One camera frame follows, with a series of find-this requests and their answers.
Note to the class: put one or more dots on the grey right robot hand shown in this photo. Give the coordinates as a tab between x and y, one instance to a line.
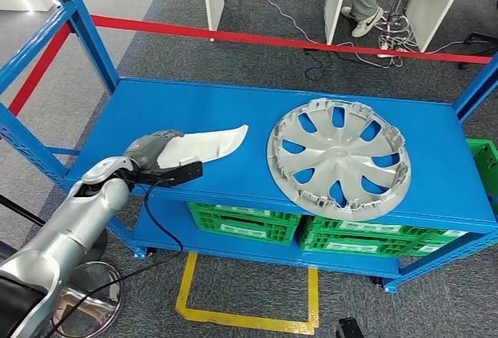
348	329

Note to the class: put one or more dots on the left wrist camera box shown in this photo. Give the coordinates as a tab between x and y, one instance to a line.
171	173

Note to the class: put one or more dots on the blue steel shelf rack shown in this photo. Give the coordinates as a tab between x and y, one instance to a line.
272	114

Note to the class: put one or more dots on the grey wheel hubcap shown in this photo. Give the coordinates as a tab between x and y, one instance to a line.
338	157

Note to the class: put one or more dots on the white curved plastic part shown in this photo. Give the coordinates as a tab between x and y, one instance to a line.
206	145

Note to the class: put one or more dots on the black office chair base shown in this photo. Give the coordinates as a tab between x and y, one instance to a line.
478	39

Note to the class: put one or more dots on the white power strip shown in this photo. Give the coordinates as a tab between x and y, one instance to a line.
384	55

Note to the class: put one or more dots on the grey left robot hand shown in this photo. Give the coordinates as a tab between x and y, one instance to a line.
149	150

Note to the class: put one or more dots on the chrome stanchion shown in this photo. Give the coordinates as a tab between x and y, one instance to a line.
97	294

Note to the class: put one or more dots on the red barrier belt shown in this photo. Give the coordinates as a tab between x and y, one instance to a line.
35	73
233	36

